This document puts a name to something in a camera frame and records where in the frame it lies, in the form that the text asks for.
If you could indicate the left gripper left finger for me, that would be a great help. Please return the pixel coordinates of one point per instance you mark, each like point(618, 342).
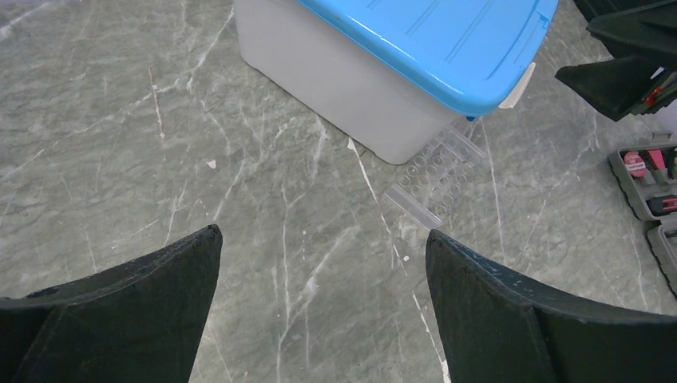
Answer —
point(141, 321)

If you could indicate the blue plastic tray lid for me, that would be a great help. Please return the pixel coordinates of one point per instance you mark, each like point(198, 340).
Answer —
point(469, 55)

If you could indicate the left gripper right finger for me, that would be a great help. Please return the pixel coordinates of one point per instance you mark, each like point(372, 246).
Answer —
point(499, 325)

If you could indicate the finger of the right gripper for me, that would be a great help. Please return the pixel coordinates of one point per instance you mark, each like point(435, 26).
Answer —
point(644, 29)
point(621, 86)

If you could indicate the red tape measure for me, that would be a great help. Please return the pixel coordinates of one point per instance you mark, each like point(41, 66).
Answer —
point(635, 164)

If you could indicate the clear test tube rack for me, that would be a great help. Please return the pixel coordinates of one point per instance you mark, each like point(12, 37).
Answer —
point(429, 184)

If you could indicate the white plastic bin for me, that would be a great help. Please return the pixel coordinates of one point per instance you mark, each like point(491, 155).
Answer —
point(340, 81)

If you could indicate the grey tool set tray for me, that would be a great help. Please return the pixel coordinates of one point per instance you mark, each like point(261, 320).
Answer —
point(652, 199)

